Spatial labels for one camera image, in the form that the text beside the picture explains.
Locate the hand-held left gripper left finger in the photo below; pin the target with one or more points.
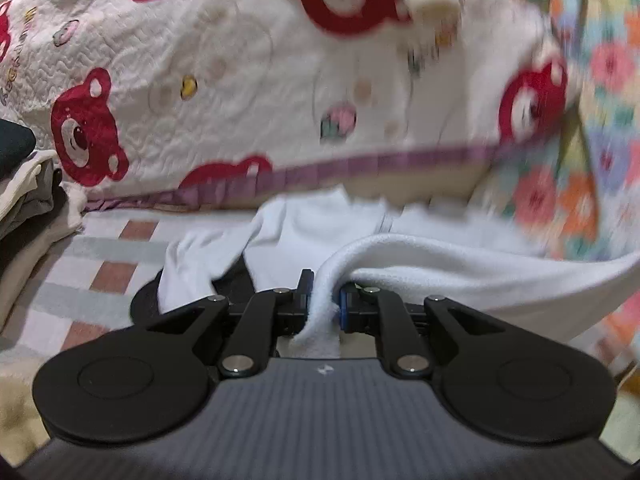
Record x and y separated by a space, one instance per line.
306 294

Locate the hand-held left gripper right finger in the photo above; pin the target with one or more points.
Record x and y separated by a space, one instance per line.
344 310

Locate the checked bed sheet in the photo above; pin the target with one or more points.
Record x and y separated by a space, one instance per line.
100 265

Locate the white quilt with red bears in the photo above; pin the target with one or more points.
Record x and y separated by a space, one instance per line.
240 75

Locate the beige folded garment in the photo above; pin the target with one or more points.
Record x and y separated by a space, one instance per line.
25 270

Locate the grey folded garment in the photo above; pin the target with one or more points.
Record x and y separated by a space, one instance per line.
35 210

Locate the cream folded garment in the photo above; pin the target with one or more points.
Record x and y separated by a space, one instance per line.
22 185

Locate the beige fluffy blanket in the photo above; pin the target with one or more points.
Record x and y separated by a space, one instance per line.
15 405

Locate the floral patchwork blanket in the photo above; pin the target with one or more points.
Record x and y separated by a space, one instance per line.
605 125

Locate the dark green folded garment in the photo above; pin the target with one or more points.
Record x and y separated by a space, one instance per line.
12 142

